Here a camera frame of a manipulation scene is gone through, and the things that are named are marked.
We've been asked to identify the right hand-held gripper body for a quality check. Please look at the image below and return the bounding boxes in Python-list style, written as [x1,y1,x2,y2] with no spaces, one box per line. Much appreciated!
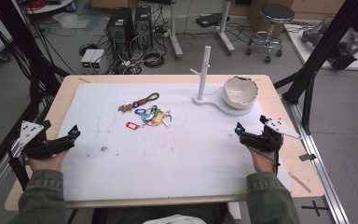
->
[241,115,302,153]

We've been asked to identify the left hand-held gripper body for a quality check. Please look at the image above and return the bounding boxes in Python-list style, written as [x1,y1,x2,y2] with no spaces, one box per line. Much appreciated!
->
[18,119,76,161]

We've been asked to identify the white key stand with pole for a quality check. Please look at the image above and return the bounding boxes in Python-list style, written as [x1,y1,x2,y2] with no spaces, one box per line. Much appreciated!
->
[189,46,264,118]

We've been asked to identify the key bunch with coloured tags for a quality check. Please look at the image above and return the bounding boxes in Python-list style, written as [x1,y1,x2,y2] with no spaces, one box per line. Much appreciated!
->
[117,91,173,131]

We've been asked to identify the person's left hand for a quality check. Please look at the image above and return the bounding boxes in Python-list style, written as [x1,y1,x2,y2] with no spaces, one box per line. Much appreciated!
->
[27,148,71,173]

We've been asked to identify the person's right hand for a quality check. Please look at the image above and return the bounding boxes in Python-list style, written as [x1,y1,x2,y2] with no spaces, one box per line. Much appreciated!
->
[247,145,278,174]

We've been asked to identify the white eggshell-shaped bowl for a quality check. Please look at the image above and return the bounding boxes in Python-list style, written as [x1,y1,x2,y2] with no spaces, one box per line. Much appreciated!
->
[222,75,259,110]

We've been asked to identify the black tape piece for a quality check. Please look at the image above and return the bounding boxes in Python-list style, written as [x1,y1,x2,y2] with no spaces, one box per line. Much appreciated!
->
[298,153,317,162]

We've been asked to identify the thin wooden stick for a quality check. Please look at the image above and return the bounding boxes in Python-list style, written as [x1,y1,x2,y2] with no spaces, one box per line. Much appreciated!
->
[288,171,312,194]

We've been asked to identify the small white power supply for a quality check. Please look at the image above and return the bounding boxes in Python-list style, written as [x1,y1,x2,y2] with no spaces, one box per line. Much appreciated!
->
[80,49,97,70]
[89,49,105,70]

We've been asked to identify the white foam mat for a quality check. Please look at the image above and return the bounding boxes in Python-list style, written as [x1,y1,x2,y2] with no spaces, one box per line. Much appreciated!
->
[57,81,293,203]

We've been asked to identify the person's legs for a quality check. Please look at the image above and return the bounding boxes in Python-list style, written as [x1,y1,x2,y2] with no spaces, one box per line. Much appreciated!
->
[91,203,231,224]

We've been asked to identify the white base board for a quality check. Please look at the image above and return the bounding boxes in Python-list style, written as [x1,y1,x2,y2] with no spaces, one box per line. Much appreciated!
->
[283,22,358,73]

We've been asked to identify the white table leg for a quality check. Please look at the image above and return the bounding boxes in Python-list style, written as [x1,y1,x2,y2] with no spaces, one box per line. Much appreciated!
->
[216,0,236,56]
[167,0,185,61]

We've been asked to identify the white cloth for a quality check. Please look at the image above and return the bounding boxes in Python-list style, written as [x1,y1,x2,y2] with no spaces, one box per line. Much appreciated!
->
[143,214,208,224]

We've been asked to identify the clear plastic sheet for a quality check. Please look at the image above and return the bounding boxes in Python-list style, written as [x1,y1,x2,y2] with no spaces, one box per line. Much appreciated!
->
[52,12,91,30]

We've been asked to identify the flat black box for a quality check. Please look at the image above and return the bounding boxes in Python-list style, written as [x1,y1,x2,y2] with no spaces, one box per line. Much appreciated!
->
[195,12,231,29]

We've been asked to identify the black computer tower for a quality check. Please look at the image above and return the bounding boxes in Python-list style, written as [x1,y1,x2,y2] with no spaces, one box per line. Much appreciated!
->
[134,5,154,50]
[106,7,136,59]

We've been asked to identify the round black metal stool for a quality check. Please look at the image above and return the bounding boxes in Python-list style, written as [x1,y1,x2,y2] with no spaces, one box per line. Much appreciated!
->
[245,3,296,64]

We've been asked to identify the round white table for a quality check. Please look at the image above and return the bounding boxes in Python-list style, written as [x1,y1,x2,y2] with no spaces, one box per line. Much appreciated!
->
[24,0,76,15]

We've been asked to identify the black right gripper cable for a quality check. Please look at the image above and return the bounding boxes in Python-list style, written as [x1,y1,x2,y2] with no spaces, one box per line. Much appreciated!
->
[248,145,282,175]

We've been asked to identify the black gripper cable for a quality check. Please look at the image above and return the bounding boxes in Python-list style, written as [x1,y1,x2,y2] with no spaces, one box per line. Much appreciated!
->
[248,145,282,175]
[7,139,31,191]

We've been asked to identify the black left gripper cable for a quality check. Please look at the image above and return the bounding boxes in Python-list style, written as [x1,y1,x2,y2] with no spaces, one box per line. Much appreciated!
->
[7,139,31,191]

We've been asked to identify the coil of black cable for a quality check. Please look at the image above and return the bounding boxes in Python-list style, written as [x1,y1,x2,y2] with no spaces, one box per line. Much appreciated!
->
[143,49,166,69]

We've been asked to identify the black metal frame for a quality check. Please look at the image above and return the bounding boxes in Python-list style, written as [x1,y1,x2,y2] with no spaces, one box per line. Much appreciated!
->
[273,0,358,134]
[0,0,71,188]

